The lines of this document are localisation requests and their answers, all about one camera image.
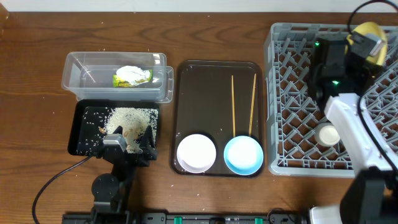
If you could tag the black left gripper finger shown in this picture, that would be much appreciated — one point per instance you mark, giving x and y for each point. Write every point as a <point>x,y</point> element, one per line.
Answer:
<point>117,132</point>
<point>147,144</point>

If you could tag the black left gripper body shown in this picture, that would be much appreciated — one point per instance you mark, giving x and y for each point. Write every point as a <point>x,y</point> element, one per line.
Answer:
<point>131,154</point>

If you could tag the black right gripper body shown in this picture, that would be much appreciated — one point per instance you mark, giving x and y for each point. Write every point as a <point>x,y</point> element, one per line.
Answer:
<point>363,77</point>

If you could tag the yellow plate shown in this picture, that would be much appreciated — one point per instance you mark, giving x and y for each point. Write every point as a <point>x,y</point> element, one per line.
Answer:
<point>366,28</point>

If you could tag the green snack wrapper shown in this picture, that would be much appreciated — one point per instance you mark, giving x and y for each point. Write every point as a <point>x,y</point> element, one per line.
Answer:
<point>124,82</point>

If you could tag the pink bowl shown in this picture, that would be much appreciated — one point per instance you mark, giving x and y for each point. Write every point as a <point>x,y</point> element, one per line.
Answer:
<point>196,153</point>

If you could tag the white cup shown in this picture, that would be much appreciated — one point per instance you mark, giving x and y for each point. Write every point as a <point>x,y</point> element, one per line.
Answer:
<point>326,135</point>

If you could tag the light blue bowl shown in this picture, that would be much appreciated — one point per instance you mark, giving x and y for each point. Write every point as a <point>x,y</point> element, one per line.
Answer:
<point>243,155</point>

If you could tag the wooden chopstick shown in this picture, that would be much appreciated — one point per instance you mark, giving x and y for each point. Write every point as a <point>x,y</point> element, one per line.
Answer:
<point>233,106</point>
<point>252,104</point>

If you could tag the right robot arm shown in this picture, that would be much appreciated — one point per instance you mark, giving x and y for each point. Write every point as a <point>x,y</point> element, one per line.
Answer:
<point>339,74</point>

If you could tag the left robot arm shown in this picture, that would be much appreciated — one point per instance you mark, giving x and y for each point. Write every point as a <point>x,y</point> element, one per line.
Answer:
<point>111,190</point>

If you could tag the black food waste tray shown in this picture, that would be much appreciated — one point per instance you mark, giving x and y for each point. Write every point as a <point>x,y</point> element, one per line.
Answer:
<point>90,119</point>

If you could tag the clear plastic waste bin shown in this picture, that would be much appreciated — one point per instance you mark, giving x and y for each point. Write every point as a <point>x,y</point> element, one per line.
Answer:
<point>130,76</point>

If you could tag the grey dishwasher rack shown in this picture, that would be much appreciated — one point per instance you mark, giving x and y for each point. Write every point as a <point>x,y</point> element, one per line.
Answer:
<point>292,115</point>

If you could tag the pile of rice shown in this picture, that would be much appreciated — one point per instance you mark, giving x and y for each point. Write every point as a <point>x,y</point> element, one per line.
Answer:
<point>134,122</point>

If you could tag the dark brown serving tray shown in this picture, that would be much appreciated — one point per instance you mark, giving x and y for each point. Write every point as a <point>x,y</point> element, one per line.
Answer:
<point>203,106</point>

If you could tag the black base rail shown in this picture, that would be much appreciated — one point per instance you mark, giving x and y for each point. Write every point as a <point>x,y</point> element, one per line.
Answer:
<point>274,217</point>

